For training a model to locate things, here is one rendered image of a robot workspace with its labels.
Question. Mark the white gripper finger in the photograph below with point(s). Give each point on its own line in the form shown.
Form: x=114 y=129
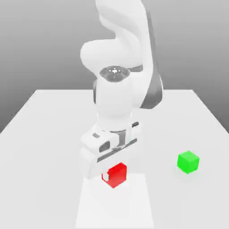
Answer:
x=105 y=176

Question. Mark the small green cube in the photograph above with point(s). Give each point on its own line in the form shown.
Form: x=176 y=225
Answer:
x=188 y=162

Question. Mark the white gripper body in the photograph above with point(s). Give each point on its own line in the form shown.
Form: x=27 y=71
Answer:
x=114 y=157

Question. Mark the small red cube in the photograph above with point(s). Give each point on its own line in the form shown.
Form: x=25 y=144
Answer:
x=117 y=176

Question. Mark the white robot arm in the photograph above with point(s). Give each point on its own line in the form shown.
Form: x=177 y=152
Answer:
x=114 y=100

